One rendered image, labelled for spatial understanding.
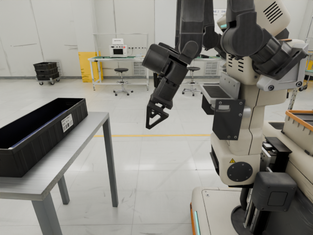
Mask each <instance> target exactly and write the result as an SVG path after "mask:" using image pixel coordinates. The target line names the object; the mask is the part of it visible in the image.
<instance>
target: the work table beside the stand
mask: <svg viewBox="0 0 313 235"><path fill-rule="evenodd" d="M101 126H102V127H103V134H104V142H105V150H106V158H107V165H108V173H109V183H110V191H111V199H112V207H118V194H117V185H116V173H115V164H114V155H113V146H112V137H111V128H110V119H109V112H88V115H87V116H86V117H85V118H84V119H83V120H82V121H81V122H80V123H79V124H78V125H77V126H76V127H75V128H74V129H73V130H72V131H71V132H70V133H69V134H68V135H67V136H65V137H64V138H63V139H62V140H61V141H60V142H59V143H58V144H57V145H56V146H55V147H54V148H53V149H52V150H50V151H49V152H48V153H47V154H46V155H45V156H44V157H43V158H42V159H41V160H40V161H39V162H38V163H37V164H35V165H34V166H33V167H32V168H31V169H30V170H29V171H28V172H27V173H26V174H25V175H24V176H23V177H22V178H16V177H0V199H12V200H31V202H32V205H33V207H34V211H35V214H36V217H37V219H38V222H39V225H40V228H41V231H42V234H43V235H62V232H61V227H60V224H59V221H58V217H57V214H56V210H55V207H54V203H53V200H52V196H51V193H50V191H51V190H52V189H53V187H54V186H55V185H56V184H57V183H58V187H59V190H60V194H61V199H62V203H63V204H68V203H69V202H70V199H69V195H68V190H67V186H66V182H65V178H64V173H65V172H66V171H67V170H68V168H69V167H70V166H71V165H72V163H73V162H74V161H75V159H76V158H77V157H78V156H79V154H80V153H81V152H82V151H83V149H84V148H85V147H86V145H87V144H88V143H89V141H90V140H91V139H92V138H93V136H94V135H95V134H96V133H97V132H98V130H99V129H100V128H101Z"/></svg>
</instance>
